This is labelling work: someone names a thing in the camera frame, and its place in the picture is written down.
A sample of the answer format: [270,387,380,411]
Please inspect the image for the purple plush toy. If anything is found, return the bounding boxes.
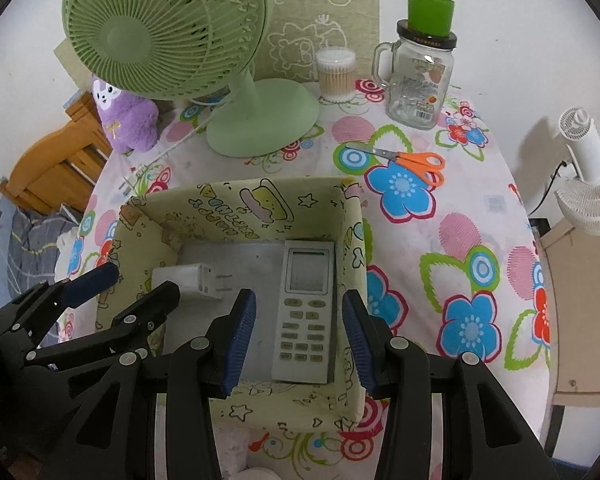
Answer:
[91,76,160,153]

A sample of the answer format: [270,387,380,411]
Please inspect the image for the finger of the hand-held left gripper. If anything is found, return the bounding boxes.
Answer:
[24,280,182,367]
[0,262,120,356]

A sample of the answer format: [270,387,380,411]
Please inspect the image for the green desk fan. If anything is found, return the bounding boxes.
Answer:
[61,0,322,157]

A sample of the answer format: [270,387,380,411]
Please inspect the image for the glass jar mug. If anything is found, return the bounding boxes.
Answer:
[372,19,460,132]

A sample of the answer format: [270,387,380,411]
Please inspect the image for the white remote control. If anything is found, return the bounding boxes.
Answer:
[271,240,336,385]

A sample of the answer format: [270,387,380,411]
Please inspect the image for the grey checked blanket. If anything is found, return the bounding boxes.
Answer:
[0,207,81,306]

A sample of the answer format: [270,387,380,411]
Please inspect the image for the white charger plug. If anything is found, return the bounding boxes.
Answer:
[151,262,235,306]

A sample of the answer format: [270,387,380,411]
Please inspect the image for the beige side table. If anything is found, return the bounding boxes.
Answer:
[530,217,600,461]

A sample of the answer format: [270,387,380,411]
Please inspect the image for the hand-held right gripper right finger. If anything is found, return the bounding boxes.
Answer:
[341,289,554,480]

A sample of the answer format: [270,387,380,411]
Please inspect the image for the floral tablecloth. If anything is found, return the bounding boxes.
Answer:
[55,77,553,480]

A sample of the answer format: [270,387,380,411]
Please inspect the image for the small white fan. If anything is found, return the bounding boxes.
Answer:
[554,106,600,237]

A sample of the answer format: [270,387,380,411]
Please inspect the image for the green plastic cup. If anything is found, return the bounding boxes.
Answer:
[406,0,457,38]

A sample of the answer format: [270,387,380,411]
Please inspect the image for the wooden chair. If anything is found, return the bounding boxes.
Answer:
[0,91,113,216]

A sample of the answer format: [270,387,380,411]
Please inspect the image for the clear cotton swab container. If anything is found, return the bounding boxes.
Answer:
[315,46,357,103]

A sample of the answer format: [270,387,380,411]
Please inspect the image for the black cable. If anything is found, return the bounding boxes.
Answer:
[525,159,581,216]

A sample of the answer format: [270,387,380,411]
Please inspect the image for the green cartoon printed cloth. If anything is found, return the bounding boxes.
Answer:
[54,0,381,92]

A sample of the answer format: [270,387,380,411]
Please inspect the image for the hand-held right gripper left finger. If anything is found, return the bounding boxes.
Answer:
[37,289,257,480]

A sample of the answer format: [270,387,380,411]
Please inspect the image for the orange handled scissors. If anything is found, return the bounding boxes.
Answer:
[345,143,446,190]

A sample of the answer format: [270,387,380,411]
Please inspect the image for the cartoon printed fabric storage box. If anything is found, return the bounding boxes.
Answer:
[96,176,376,433]

